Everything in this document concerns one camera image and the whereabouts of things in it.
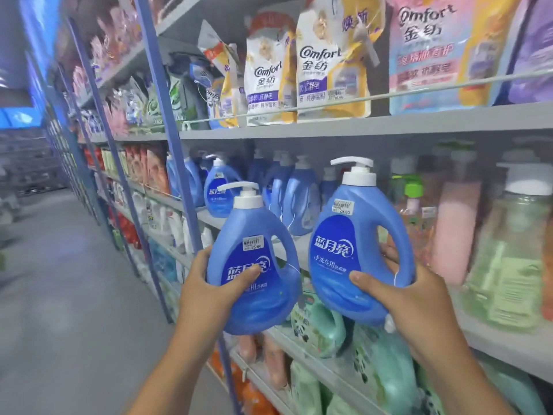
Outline person's right hand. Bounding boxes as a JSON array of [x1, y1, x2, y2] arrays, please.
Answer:
[[348, 241, 465, 364]]

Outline person's left hand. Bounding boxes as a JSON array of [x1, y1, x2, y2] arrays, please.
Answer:
[[177, 246, 262, 338]]

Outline blue pump detergent bottle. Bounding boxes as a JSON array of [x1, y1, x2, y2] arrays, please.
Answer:
[[207, 181, 303, 336], [308, 156, 416, 327]]

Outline person's right forearm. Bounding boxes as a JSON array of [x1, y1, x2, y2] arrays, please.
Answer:
[[410, 337, 516, 415]]

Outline person's left forearm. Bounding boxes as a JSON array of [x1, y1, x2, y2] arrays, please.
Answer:
[[127, 327, 225, 415]]

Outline peach liquid bottle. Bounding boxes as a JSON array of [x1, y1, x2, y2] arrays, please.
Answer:
[[263, 334, 289, 390], [238, 335, 261, 364]]

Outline green cap spray bottle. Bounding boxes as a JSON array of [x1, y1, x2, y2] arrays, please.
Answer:
[[388, 179, 438, 266]]

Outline row of white bottles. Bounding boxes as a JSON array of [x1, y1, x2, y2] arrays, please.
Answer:
[[130, 191, 214, 256]]

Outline row of blue detergent jugs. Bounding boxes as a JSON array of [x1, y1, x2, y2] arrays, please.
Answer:
[[166, 149, 342, 237]]

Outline pink liquid bottle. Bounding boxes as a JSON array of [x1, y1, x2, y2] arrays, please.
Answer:
[[431, 144, 483, 286]]

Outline pile of orange packets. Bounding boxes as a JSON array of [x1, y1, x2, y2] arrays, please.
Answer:
[[209, 348, 281, 415]]

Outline clear green liquid bottle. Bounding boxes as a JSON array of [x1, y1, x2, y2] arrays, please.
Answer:
[[461, 162, 553, 334]]

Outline row of orange refill pouches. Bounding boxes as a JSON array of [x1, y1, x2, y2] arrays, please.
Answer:
[[83, 144, 172, 198]]

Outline grey shelving unit blue posts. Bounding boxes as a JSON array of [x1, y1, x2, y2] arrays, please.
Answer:
[[43, 0, 553, 415]]

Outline green white refill pouch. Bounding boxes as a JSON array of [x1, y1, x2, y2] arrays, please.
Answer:
[[145, 75, 187, 128]]

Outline white orange tilted pouch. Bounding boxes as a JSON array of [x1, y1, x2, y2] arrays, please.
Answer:
[[197, 19, 241, 129]]

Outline white yellow softener pouch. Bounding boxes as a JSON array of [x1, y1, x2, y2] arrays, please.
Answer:
[[244, 12, 299, 127], [296, 0, 386, 122]]

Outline dark blue refill pouch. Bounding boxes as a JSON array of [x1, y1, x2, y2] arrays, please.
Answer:
[[168, 52, 214, 126]]

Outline pink blue softener pouch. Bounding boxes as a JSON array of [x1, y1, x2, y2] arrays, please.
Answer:
[[386, 0, 521, 116]]

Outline grey background shelving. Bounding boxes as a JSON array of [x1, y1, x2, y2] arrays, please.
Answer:
[[0, 127, 66, 198]]

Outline row of pink pouches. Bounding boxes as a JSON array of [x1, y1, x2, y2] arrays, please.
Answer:
[[70, 3, 144, 102]]

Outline purple softener pouch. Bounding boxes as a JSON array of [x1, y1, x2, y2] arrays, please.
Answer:
[[495, 0, 553, 105]]

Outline blue overhead banner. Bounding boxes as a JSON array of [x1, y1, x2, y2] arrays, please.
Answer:
[[0, 0, 62, 129]]

